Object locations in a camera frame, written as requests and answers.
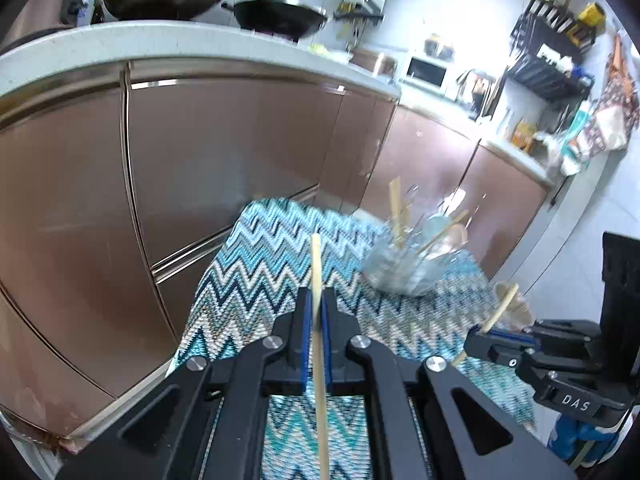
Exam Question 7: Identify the person's right hand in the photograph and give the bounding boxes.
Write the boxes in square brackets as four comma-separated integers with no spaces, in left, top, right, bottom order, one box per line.
[547,412,622,469]

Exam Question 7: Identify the black dish rack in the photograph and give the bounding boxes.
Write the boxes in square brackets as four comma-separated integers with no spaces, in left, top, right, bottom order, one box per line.
[504,0,599,104]

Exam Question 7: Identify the white plastic bag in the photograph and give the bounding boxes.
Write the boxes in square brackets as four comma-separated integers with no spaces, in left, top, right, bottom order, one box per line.
[544,134,584,177]

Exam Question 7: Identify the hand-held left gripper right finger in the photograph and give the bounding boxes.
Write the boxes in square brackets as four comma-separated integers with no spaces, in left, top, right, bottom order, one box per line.
[321,287,576,480]

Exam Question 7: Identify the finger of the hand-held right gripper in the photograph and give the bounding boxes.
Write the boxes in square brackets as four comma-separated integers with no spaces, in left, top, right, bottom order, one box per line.
[462,326,532,370]
[482,321,542,349]

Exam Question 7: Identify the black wok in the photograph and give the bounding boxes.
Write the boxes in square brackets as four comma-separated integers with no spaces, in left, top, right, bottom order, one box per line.
[221,0,329,42]

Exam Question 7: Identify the brown kitchen base cabinet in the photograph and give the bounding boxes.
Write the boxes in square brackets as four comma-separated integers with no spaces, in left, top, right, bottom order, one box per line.
[0,55,557,442]

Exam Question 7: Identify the brown patterned hanging cloth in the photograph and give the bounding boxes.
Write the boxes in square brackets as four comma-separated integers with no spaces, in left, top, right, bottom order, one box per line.
[594,34,640,152]

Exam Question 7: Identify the teal hanging bag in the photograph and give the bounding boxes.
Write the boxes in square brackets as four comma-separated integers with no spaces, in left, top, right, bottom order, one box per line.
[559,99,594,162]

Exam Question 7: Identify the clear glass bowl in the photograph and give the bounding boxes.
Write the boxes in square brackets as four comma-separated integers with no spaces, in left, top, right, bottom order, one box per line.
[362,209,472,297]

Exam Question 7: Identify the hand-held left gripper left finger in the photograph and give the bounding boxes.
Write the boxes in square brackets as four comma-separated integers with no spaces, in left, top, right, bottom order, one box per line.
[55,287,314,480]

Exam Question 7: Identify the white microwave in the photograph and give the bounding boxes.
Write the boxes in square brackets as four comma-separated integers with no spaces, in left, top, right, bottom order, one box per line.
[402,52,449,94]

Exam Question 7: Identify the yellow container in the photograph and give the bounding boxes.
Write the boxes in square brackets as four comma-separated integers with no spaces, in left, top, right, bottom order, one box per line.
[579,2,607,27]

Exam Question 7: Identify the brown rice cooker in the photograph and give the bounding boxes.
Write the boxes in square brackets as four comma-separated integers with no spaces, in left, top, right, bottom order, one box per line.
[349,48,399,79]

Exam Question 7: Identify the zigzag patterned tablecloth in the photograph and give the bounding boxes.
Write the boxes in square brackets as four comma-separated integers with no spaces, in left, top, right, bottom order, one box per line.
[172,197,537,480]

